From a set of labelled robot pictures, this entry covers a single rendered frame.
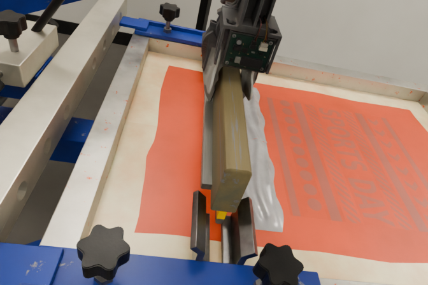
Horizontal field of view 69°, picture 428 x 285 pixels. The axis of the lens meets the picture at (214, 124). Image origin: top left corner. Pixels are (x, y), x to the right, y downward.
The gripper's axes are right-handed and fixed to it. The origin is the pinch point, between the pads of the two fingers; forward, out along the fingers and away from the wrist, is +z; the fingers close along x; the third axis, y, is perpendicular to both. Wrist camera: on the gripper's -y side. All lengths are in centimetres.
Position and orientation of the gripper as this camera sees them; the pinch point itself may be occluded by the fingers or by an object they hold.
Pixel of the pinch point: (223, 92)
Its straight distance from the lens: 50.1
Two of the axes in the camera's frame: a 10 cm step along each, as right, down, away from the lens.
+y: 0.0, 6.5, -7.6
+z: -2.1, 7.4, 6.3
